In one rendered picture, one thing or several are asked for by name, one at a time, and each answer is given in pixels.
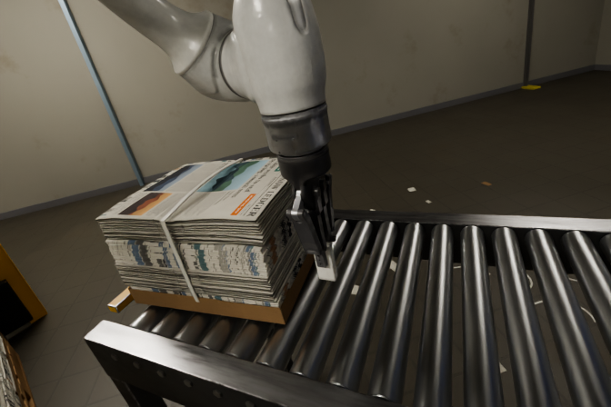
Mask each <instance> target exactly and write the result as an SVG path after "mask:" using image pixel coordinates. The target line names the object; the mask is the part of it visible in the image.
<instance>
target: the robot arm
mask: <svg viewBox="0 0 611 407"><path fill-rule="evenodd" d="M98 1H99V2H100V3H101V4H103V5H104V6H105V7H107V8H108V9H109V10H110V11H112V12H113V13H114V14H115V15H117V16H118V17H120V18H121V19H122V20H123V21H125V22H126V23H127V24H129V25H130V26H132V27H133V28H134V29H135V30H136V31H137V32H139V33H140V34H142V35H143V36H145V37H146V38H147V39H149V40H150V41H152V42H153V43H154V44H156V45H157V46H159V47H160V48H161V49H162V50H163V51H165V52H166V54H167V55H168V56H169V58H170V59H171V61H172V64H173V67H174V71H175V73H177V74H179V75H180V76H181V77H183V78H184V79H185V80H186V81H187V82H188V83H189V84H190V85H192V86H193V87H194V88H195V90H196V91H197V92H199V93H200V94H202V95H204V96H206V97H209V98H211V99H214V100H218V101H224V102H248V101H252V102H254V103H257V105H258V108H259V111H260V114H261V116H262V117H261V120H262V123H263V124H264V128H265V134H266V138H267V141H268V145H269V149H270V151H271V152H272V153H274V154H276V158H277V161H278V165H279V169H280V173H281V175H282V177H283V178H284V179H286V180H287V181H288V182H289V183H291V185H292V197H293V199H294V200H295V202H294V206H293V209H287V210H286V216H287V217H288V218H289V219H290V220H291V221H292V223H293V225H294V227H295V230H296V233H297V235H298V237H299V239H300V242H301V244H302V245H303V248H304V250H305V253H308V254H313V255H314V257H315V260H316V268H317V272H318V276H319V279H321V280H328V281H336V278H337V276H338V274H337V269H336V260H335V256H334V251H333V246H332V243H330V242H335V241H336V236H333V235H332V233H331V232H333V231H334V230H335V220H334V209H333V198H332V175H331V174H327V172H328V171H329V170H330V168H331V159H330V153H329V148H328V144H327V143H328V142H329V141H330V140H331V137H332V135H331V129H330V123H329V118H328V112H327V103H326V60H325V53H324V47H323V42H322V37H321V33H320V29H319V25H318V22H317V19H316V13H315V10H314V7H313V5H312V2H311V0H234V4H233V14H232V20H233V21H230V20H228V19H225V18H223V17H221V16H219V15H215V14H213V13H211V12H209V11H208V10H205V11H202V12H198V13H190V12H187V11H184V10H182V9H180V8H178V7H176V6H175V5H172V4H171V3H169V2H168V1H166V0H98Z"/></svg>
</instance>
